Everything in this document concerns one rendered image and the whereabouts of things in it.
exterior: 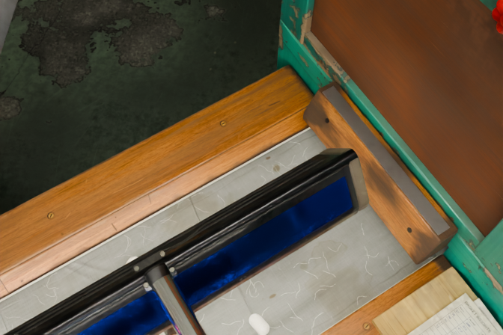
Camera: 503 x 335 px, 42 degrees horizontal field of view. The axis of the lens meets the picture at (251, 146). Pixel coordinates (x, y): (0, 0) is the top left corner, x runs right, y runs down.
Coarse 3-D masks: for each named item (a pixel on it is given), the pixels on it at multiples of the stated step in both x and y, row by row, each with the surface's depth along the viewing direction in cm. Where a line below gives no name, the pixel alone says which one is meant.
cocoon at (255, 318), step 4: (252, 316) 96; (256, 316) 95; (260, 316) 96; (252, 320) 95; (256, 320) 95; (260, 320) 95; (264, 320) 96; (252, 324) 95; (256, 324) 95; (260, 324) 95; (264, 324) 95; (256, 328) 95; (260, 328) 95; (264, 328) 95; (268, 328) 95; (260, 332) 95; (264, 332) 95; (268, 332) 95
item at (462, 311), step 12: (456, 300) 95; (468, 300) 95; (480, 300) 95; (444, 312) 94; (456, 312) 94; (468, 312) 94; (480, 312) 94; (432, 324) 93; (444, 324) 93; (456, 324) 93; (468, 324) 93; (480, 324) 93; (492, 324) 93
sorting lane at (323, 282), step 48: (288, 144) 111; (192, 192) 107; (240, 192) 107; (144, 240) 103; (336, 240) 103; (384, 240) 103; (48, 288) 99; (240, 288) 99; (288, 288) 99; (336, 288) 99; (384, 288) 99
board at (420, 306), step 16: (448, 272) 97; (432, 288) 96; (448, 288) 96; (464, 288) 96; (400, 304) 95; (416, 304) 95; (432, 304) 95; (448, 304) 95; (384, 320) 94; (400, 320) 94; (416, 320) 94
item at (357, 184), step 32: (320, 160) 70; (352, 160) 68; (256, 192) 71; (288, 192) 66; (320, 192) 68; (352, 192) 70; (224, 224) 65; (256, 224) 66; (288, 224) 68; (320, 224) 70; (192, 256) 63; (224, 256) 65; (256, 256) 67; (96, 288) 64; (128, 288) 62; (192, 288) 65; (224, 288) 67; (32, 320) 64; (64, 320) 60; (96, 320) 61; (128, 320) 63; (160, 320) 65
